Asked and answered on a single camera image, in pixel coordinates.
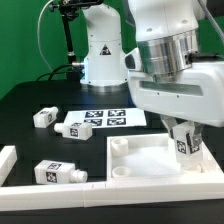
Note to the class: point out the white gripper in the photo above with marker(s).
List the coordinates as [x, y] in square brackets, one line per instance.
[196, 94]

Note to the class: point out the white square table top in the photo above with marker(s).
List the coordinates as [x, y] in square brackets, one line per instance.
[152, 157]

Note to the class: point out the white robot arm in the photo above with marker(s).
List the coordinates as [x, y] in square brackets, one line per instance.
[166, 73]

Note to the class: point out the white sheet with tags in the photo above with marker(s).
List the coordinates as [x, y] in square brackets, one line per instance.
[108, 118]

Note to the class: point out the white U-shaped fence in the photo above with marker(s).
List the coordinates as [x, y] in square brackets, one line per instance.
[103, 193]

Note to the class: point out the black camera stand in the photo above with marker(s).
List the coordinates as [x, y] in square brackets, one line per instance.
[69, 11]

